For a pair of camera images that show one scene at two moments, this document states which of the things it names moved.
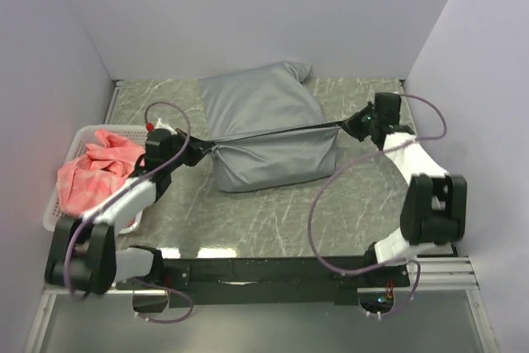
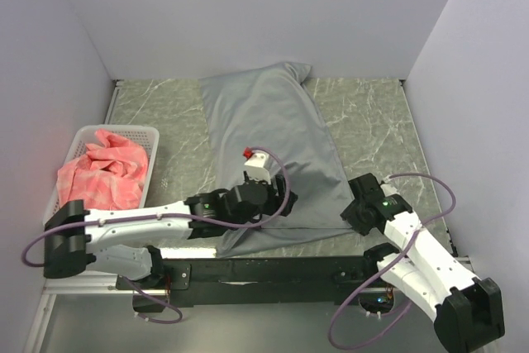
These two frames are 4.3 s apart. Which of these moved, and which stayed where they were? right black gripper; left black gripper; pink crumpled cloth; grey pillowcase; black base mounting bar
Moved: grey pillowcase; left black gripper; right black gripper
Stayed: black base mounting bar; pink crumpled cloth
